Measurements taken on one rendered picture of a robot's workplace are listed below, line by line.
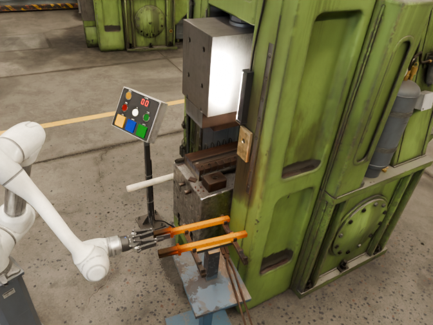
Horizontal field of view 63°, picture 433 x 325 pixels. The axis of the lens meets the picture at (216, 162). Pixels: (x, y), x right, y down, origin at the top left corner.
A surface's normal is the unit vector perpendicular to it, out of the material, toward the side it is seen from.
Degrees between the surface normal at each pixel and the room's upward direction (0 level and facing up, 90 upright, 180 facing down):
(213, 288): 0
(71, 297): 0
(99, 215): 0
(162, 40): 90
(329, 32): 89
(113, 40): 90
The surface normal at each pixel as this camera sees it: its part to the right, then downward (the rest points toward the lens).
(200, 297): 0.07, -0.81
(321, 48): 0.50, 0.52
